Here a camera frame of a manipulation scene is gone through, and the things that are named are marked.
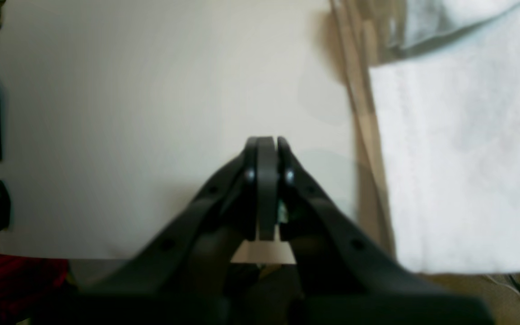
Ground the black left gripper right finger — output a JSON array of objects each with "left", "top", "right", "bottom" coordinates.
[{"left": 277, "top": 137, "right": 494, "bottom": 325}]

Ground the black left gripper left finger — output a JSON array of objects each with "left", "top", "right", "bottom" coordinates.
[{"left": 75, "top": 137, "right": 277, "bottom": 325}]

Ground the white printed T-shirt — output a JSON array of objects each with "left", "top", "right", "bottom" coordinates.
[{"left": 332, "top": 0, "right": 520, "bottom": 275}]

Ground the red object at corner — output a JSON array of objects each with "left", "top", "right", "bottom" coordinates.
[{"left": 0, "top": 254, "right": 69, "bottom": 325}]

